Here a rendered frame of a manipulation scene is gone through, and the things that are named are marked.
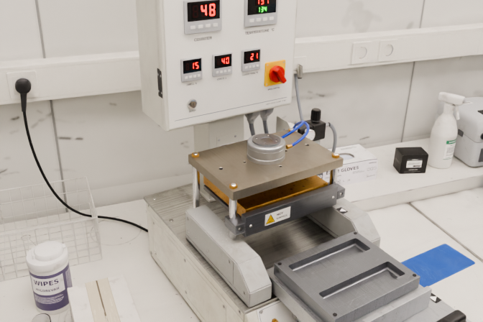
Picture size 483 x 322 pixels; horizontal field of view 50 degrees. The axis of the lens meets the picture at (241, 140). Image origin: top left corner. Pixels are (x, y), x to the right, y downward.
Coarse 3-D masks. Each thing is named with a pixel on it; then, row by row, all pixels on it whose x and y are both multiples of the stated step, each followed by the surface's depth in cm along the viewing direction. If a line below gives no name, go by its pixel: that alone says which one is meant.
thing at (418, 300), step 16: (272, 272) 96; (272, 288) 95; (288, 288) 92; (416, 288) 93; (288, 304) 91; (304, 304) 88; (400, 304) 83; (416, 304) 86; (432, 304) 89; (304, 320) 88; (320, 320) 85; (368, 320) 80; (384, 320) 82; (400, 320) 85; (416, 320) 86; (432, 320) 86
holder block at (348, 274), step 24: (336, 240) 101; (360, 240) 101; (288, 264) 94; (312, 264) 97; (336, 264) 94; (360, 264) 94; (384, 264) 95; (312, 288) 88; (336, 288) 90; (360, 288) 91; (384, 288) 89; (408, 288) 91; (336, 312) 83; (360, 312) 85
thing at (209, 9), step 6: (192, 6) 100; (198, 6) 101; (204, 6) 102; (210, 6) 102; (192, 12) 101; (198, 12) 101; (204, 12) 102; (210, 12) 103; (192, 18) 101; (198, 18) 102; (204, 18) 102
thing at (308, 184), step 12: (204, 180) 112; (300, 180) 109; (312, 180) 109; (324, 180) 110; (216, 192) 108; (264, 192) 105; (276, 192) 105; (288, 192) 105; (300, 192) 105; (228, 204) 105; (240, 204) 100; (252, 204) 100; (264, 204) 101; (240, 216) 102
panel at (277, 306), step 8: (272, 304) 95; (280, 304) 96; (264, 312) 94; (272, 312) 95; (280, 312) 96; (288, 312) 97; (264, 320) 94; (272, 320) 95; (280, 320) 96; (288, 320) 97
